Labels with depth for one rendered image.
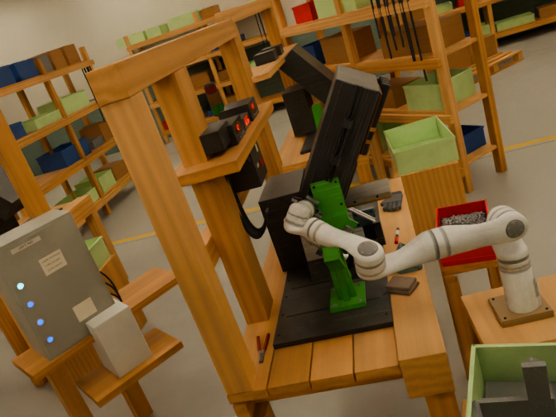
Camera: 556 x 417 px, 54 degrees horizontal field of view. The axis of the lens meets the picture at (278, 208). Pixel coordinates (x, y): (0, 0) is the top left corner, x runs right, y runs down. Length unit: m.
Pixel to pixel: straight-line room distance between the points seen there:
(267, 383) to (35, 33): 11.63
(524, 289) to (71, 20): 11.45
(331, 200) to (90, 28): 10.52
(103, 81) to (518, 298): 1.34
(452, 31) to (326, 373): 3.54
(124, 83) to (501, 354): 1.21
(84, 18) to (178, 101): 10.56
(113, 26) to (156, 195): 10.65
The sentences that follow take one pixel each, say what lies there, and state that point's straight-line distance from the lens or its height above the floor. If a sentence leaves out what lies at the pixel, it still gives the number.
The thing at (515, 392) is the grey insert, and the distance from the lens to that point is 1.64.
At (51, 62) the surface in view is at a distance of 8.17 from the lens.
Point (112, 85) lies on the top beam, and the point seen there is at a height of 1.89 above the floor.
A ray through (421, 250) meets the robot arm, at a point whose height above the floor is 1.18.
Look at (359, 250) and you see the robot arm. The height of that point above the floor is 1.23.
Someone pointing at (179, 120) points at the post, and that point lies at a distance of 1.87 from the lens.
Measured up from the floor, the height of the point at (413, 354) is 0.90.
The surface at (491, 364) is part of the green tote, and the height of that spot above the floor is 0.90.
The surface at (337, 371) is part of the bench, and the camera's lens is 1.77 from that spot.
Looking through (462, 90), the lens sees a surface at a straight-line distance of 4.90.
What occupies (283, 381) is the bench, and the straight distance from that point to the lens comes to 1.81.
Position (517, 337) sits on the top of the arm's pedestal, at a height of 0.85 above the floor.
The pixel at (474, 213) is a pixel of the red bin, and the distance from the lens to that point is 2.49.
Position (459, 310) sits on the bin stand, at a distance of 2.38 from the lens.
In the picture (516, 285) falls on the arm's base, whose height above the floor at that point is 0.97.
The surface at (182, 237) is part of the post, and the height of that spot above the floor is 1.44.
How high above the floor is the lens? 1.96
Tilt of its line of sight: 20 degrees down
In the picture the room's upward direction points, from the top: 19 degrees counter-clockwise
